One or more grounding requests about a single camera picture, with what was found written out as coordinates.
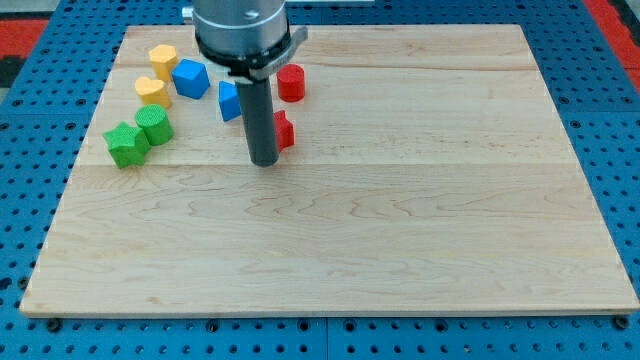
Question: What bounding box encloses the green cylinder block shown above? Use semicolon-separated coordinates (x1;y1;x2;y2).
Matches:
135;104;174;146

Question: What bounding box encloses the blue triangle block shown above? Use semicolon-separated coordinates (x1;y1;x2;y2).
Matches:
218;81;241;122

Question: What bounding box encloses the red star block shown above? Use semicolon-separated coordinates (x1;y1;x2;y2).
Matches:
274;110;295;152

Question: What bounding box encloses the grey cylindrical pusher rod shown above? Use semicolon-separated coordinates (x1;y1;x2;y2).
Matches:
235;79;279;167

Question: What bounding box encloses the wooden board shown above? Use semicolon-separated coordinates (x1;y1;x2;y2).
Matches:
20;25;639;318

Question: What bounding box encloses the yellow pentagon block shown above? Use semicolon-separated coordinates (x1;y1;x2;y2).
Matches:
148;44;178;82

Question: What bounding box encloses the red cylinder block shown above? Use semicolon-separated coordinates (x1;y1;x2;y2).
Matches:
276;64;306;102

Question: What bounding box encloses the blue cube block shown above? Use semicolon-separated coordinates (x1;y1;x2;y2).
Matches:
171;59;210;99

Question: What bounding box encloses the green star block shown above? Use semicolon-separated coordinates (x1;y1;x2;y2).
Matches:
103;122;151;169

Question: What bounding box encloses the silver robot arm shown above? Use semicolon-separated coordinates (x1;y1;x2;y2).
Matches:
182;0;308;167

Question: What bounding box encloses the yellow heart block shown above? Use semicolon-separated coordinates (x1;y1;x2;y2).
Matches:
134;77;172;109

